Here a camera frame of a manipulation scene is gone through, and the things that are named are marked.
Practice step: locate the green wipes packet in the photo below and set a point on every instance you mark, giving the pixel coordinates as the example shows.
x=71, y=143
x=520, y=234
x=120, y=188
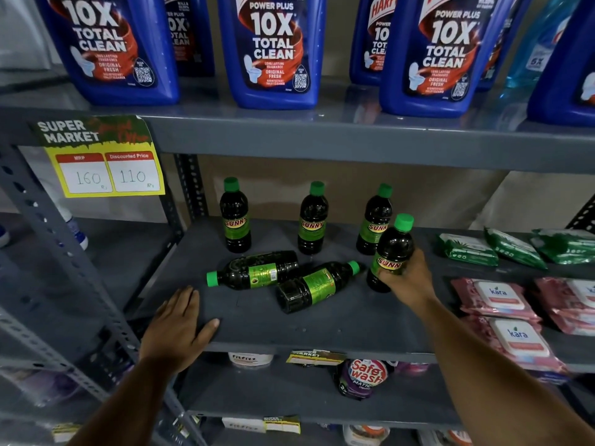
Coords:
x=567, y=246
x=513, y=248
x=467, y=249

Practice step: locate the person's right forearm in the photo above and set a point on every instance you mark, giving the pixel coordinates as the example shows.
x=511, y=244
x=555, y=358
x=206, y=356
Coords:
x=492, y=385

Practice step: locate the dark green-capped cleaner bottle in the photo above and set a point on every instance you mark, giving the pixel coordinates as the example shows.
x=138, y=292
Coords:
x=393, y=250

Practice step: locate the person's right hand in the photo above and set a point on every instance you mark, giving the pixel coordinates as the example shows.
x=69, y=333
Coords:
x=416, y=285

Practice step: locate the white round tub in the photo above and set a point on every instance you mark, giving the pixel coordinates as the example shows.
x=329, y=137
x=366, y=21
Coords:
x=250, y=359

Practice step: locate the grey metal shelf rack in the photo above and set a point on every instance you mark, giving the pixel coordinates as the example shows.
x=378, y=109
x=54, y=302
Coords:
x=325, y=134

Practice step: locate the person's left hand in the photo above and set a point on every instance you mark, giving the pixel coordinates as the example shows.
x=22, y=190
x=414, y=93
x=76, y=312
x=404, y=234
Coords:
x=172, y=336

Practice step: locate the yellow shelf price tag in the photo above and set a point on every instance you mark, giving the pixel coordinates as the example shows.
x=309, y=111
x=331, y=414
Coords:
x=282, y=425

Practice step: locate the person's left thumb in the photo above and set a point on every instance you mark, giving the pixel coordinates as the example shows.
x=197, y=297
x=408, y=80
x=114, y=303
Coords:
x=208, y=333

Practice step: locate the yellow and green price tag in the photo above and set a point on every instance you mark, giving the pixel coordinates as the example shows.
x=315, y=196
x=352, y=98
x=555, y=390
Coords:
x=104, y=157

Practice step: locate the light blue transparent spray bottle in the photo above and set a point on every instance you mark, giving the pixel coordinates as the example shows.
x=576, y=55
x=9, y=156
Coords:
x=539, y=46

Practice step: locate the pink wipes packet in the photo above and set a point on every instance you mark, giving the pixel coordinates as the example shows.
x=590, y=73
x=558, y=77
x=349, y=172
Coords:
x=569, y=299
x=495, y=299
x=518, y=343

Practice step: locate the row of blue cleaner bottles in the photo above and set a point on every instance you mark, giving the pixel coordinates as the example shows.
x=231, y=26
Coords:
x=274, y=51

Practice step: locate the small shelf price tag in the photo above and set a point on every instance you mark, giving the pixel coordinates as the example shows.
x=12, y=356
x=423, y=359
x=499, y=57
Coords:
x=315, y=357

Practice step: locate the cluster of dark bottles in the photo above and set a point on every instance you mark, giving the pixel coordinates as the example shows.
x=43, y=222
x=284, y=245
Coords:
x=260, y=274

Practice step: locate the person's left forearm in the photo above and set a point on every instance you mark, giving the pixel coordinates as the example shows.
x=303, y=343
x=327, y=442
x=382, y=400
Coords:
x=125, y=406

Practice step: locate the white bottle with blue cap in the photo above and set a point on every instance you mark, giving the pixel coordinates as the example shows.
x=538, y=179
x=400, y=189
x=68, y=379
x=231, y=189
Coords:
x=75, y=229

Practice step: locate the small yellow price tag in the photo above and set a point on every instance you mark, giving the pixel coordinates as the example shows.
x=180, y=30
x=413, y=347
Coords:
x=65, y=432

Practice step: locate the person's right thumb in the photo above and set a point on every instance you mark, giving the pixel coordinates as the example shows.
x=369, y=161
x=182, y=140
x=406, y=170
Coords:
x=393, y=279

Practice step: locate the white detergent container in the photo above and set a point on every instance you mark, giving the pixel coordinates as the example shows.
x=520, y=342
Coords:
x=446, y=438
x=366, y=435

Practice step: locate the grey slotted side rack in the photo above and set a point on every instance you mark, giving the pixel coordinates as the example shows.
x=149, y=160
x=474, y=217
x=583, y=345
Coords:
x=55, y=283

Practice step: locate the white shelf label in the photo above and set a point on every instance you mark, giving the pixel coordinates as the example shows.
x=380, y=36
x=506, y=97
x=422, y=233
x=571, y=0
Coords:
x=244, y=425

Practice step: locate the purple detergent pouch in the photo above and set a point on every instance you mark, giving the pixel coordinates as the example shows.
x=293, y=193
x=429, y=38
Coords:
x=365, y=377

